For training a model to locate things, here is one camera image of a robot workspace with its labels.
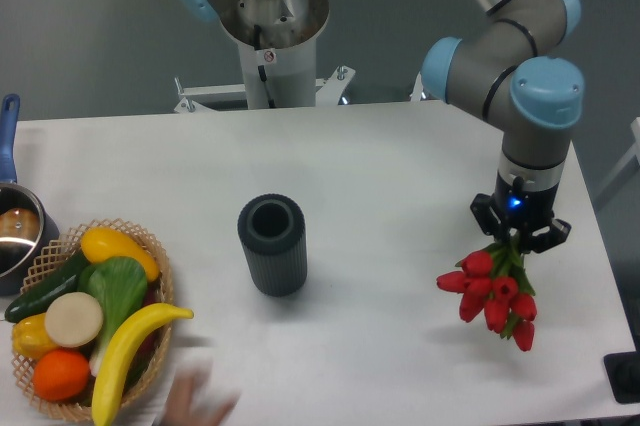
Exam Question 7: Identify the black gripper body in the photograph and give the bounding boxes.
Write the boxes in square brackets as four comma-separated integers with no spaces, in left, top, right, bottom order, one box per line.
[492,173,559,230]

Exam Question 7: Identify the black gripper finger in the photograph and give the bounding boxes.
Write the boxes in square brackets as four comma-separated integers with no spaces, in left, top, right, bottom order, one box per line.
[518,218,572,253]
[470,193,508,242]

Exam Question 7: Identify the red tulip bouquet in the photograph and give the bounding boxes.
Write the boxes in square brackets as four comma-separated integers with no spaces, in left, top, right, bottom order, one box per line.
[435,234,538,352]

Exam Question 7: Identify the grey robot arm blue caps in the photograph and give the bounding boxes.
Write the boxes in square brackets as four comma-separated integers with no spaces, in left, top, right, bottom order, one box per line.
[180,0,584,253]

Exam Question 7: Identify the dark grey ribbed vase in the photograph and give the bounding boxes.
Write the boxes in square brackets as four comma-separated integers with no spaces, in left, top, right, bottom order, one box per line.
[237,193,308,297]

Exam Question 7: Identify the blurred human hand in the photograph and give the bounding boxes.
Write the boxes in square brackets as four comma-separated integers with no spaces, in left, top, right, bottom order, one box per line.
[153,369,239,426]

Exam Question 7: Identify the black box at table edge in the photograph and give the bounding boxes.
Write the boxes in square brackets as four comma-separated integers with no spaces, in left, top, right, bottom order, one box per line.
[603,351,639,404]

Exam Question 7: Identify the green bok choy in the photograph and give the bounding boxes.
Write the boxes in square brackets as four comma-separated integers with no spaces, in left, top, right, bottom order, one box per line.
[78,256,147,377]

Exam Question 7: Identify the yellow banana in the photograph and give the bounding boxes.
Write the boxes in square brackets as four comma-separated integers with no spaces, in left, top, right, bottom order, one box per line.
[91,303,194,426]

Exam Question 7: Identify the woven wicker basket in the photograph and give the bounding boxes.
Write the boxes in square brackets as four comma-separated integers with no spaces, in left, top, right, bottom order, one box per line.
[12,219,174,422]

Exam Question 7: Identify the beige round slice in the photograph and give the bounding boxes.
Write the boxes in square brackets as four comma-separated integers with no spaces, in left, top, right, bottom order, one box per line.
[44,292,103,348]

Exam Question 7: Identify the orange fruit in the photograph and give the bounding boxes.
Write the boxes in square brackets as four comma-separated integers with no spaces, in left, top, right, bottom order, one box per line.
[32,349,90,402]

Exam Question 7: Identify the dark green cucumber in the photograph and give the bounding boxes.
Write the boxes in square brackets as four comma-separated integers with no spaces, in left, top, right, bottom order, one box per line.
[4,251,89,323]

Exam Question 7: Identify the yellow bell pepper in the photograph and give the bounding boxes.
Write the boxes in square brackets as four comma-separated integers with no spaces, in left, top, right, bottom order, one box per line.
[12,313,60,360]

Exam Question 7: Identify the white frame at right edge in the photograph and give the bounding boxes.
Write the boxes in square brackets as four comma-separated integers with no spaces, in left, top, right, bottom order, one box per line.
[593,117,639,211]

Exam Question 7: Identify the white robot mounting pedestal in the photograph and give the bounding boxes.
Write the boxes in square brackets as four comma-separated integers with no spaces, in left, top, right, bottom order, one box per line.
[174,38,356,113]

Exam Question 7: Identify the blue handled saucepan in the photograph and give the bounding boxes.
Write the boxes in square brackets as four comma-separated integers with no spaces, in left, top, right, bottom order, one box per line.
[1,94,59,297]

